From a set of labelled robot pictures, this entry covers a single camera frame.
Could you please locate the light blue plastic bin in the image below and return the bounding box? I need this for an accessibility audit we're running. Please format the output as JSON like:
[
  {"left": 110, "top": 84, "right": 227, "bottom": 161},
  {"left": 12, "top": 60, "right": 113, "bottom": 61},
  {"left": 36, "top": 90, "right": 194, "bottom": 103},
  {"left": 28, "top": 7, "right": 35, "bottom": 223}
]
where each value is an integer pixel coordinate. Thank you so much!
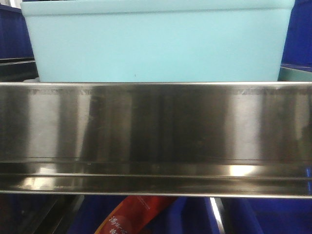
[{"left": 21, "top": 0, "right": 294, "bottom": 82}]

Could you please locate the dark blue storage bin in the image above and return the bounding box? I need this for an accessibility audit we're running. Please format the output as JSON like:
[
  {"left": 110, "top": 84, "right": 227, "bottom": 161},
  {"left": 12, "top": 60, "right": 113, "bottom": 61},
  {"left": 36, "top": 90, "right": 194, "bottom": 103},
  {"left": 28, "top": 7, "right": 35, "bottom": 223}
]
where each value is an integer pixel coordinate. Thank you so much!
[{"left": 67, "top": 195, "right": 312, "bottom": 234}]

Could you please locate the dark blue bin right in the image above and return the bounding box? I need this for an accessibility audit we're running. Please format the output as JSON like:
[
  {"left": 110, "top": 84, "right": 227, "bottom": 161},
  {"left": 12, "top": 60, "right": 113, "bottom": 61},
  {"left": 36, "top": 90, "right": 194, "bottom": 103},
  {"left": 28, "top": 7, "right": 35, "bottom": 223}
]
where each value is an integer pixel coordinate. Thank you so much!
[{"left": 282, "top": 0, "right": 312, "bottom": 67}]

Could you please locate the dark blue bin left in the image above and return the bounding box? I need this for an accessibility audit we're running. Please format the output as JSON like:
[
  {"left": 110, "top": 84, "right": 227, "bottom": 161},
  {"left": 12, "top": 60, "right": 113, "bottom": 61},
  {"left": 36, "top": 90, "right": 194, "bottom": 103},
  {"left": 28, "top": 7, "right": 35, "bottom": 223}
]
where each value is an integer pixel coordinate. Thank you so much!
[{"left": 0, "top": 3, "right": 35, "bottom": 59}]

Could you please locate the red snack package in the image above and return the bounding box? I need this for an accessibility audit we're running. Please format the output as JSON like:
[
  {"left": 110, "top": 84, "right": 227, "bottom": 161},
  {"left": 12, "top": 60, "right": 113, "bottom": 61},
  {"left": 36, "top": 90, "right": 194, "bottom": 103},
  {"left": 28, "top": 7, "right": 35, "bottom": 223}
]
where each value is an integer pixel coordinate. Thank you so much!
[{"left": 95, "top": 195, "right": 177, "bottom": 234}]

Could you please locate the stainless steel shelf rail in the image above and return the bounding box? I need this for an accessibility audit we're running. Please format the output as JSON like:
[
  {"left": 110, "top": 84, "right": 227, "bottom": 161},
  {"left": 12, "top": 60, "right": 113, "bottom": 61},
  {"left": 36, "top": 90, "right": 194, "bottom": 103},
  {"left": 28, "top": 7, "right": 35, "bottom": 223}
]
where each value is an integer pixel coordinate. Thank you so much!
[{"left": 0, "top": 82, "right": 312, "bottom": 198}]

